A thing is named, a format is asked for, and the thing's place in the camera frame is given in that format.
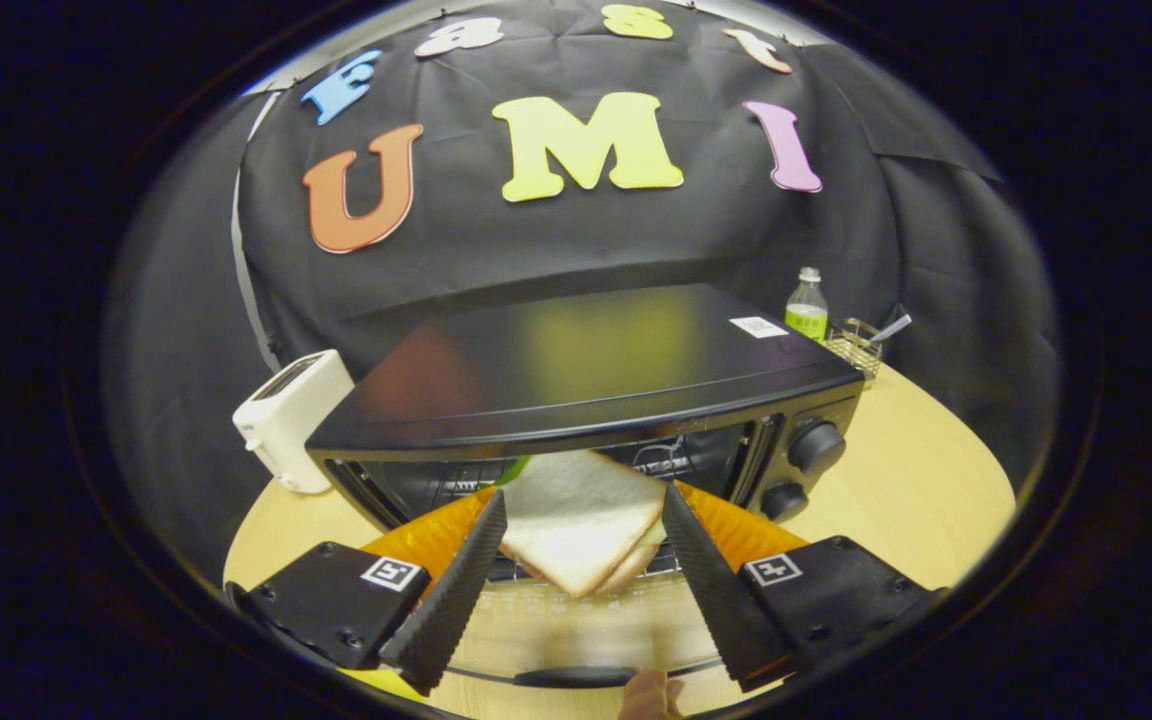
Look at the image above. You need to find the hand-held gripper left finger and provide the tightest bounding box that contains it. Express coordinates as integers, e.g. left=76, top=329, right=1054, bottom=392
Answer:
left=226, top=488, right=509, bottom=698

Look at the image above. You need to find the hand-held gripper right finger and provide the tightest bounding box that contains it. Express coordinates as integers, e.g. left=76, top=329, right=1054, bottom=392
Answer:
left=661, top=482, right=947, bottom=693

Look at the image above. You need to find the white bread sandwich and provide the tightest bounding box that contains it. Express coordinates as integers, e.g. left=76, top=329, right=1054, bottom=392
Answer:
left=493, top=450, right=669, bottom=599

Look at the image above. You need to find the black toaster oven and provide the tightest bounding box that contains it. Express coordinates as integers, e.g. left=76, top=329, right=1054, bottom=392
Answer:
left=306, top=283, right=867, bottom=691

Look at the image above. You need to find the white pop-up toaster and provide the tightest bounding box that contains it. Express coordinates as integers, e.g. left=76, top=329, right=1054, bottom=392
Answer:
left=233, top=349, right=357, bottom=495

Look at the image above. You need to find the green label plastic bottle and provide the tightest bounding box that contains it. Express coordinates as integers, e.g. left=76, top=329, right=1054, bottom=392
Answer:
left=785, top=266, right=829, bottom=343

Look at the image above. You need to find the wire mesh basket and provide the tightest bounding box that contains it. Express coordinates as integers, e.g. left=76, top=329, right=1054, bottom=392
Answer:
left=824, top=318, right=885, bottom=379

